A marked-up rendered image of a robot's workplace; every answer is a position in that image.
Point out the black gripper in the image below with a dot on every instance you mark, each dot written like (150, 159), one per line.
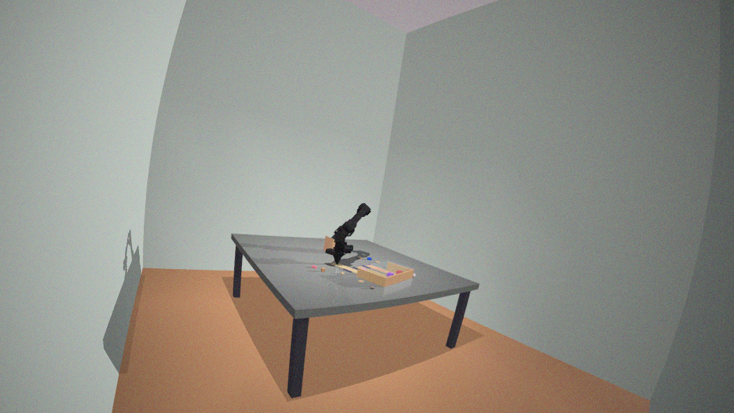
(336, 252)

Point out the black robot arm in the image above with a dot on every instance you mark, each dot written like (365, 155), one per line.
(349, 228)

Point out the tan striped strip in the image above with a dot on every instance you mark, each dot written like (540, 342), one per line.
(346, 267)

